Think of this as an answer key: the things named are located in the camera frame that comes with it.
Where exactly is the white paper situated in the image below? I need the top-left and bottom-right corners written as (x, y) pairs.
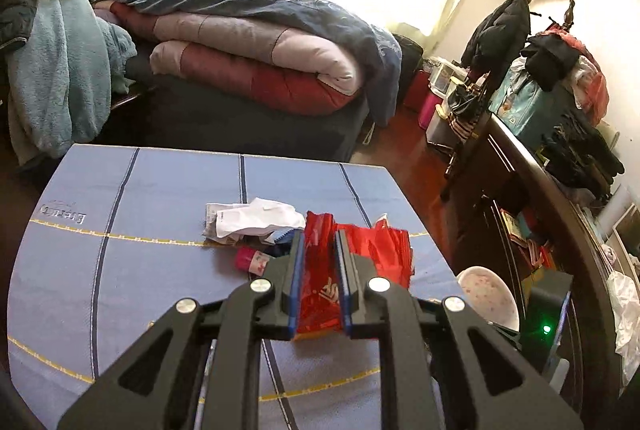
top-left (203, 197), bottom-right (306, 245)

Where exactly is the red plastic bag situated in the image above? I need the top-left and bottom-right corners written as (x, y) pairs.
top-left (294, 210), bottom-right (414, 341)

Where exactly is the white plastic bag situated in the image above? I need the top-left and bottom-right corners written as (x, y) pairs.
top-left (606, 271), bottom-right (640, 388)

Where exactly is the light blue fleece blanket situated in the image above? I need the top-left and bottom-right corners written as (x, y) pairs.
top-left (6, 0), bottom-right (137, 166)

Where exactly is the black suitcase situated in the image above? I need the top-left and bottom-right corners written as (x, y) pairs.
top-left (394, 34), bottom-right (423, 106)

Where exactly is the bed with dark base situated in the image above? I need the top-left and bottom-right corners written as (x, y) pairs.
top-left (116, 77), bottom-right (368, 162)

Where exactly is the teal shopping bag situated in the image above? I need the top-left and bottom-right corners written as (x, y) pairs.
top-left (488, 68), bottom-right (542, 152)

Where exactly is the blue foil wrapper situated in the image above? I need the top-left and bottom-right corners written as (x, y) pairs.
top-left (260, 228), bottom-right (297, 258)

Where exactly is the black hanging jacket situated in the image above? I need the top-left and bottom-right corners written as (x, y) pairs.
top-left (460, 0), bottom-right (530, 76)

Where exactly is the pink red folded quilt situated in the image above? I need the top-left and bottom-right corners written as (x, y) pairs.
top-left (94, 0), bottom-right (364, 116)

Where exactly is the blue patterned duvet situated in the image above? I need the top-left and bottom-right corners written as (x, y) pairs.
top-left (101, 0), bottom-right (402, 127)

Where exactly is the small pink bottle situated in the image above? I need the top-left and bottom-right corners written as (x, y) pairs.
top-left (234, 247), bottom-right (272, 276)

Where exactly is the blue checked tablecloth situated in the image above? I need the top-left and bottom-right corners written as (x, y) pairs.
top-left (8, 145), bottom-right (460, 429)

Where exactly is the pile of clothes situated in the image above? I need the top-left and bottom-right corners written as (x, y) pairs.
top-left (521, 26), bottom-right (625, 202)

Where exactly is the pink speckled trash bin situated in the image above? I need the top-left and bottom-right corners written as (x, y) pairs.
top-left (457, 266), bottom-right (520, 332)

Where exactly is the dark wooden dresser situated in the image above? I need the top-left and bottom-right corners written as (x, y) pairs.
top-left (440, 114), bottom-right (622, 424)

